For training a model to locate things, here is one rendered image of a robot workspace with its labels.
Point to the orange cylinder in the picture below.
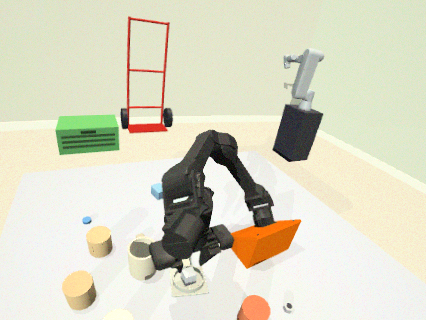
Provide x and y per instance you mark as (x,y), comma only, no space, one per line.
(254,308)

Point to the small blue disc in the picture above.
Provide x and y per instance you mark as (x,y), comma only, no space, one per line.
(87,220)

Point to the cream flat balance beam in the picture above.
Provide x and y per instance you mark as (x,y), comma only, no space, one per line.
(177,287)

